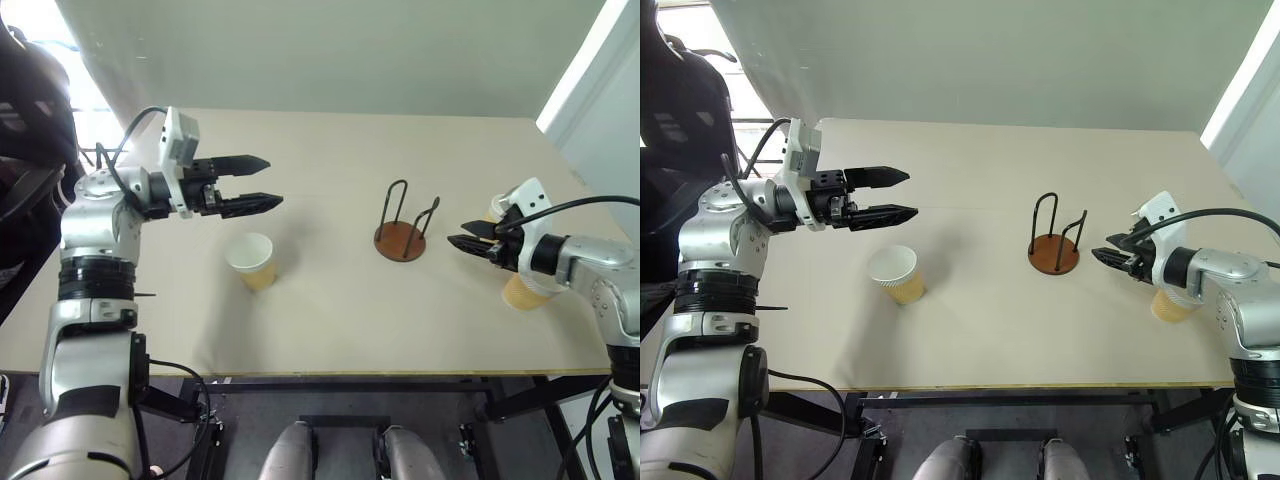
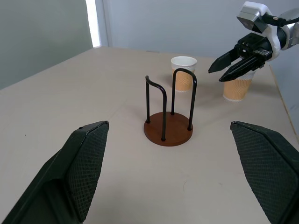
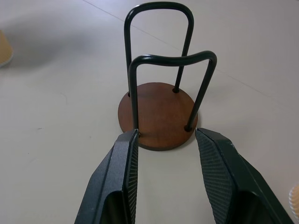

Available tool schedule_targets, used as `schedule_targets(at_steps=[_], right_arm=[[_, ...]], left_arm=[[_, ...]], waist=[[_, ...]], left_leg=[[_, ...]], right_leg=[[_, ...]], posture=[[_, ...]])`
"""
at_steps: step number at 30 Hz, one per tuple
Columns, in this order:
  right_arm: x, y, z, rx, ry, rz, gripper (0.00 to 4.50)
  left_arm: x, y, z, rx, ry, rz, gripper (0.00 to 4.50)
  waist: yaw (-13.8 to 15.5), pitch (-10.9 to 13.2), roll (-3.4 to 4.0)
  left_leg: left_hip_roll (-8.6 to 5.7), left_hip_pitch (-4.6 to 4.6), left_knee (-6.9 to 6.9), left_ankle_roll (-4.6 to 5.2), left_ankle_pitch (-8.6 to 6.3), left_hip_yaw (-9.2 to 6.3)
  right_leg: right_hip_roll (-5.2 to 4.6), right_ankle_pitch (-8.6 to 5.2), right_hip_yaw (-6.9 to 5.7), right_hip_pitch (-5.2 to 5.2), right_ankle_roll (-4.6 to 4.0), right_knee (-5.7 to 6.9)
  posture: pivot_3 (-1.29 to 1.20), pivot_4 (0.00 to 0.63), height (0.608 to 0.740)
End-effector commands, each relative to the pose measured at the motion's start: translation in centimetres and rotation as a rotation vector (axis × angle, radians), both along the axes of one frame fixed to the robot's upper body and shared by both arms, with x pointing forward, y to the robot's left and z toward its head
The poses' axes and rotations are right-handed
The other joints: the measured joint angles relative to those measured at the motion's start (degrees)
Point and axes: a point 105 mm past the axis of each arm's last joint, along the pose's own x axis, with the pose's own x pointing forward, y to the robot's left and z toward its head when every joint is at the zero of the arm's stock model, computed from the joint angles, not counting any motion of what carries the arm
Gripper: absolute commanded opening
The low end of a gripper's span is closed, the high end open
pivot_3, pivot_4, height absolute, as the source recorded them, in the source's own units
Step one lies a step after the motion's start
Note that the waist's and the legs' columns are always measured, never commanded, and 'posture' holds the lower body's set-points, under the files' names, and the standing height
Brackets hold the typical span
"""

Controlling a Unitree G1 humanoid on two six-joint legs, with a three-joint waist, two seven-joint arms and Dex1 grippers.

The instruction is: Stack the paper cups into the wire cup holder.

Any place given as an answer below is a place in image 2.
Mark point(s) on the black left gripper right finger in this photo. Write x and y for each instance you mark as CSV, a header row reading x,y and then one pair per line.
x,y
268,168

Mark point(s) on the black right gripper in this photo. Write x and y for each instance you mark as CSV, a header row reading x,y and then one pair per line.
x,y
255,45

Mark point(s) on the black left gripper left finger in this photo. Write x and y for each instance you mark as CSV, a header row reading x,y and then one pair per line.
x,y
70,168

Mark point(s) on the orange ribbed paper cup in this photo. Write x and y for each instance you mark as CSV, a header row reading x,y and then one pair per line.
x,y
236,89
183,81

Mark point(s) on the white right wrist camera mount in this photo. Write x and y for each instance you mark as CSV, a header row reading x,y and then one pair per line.
x,y
251,16

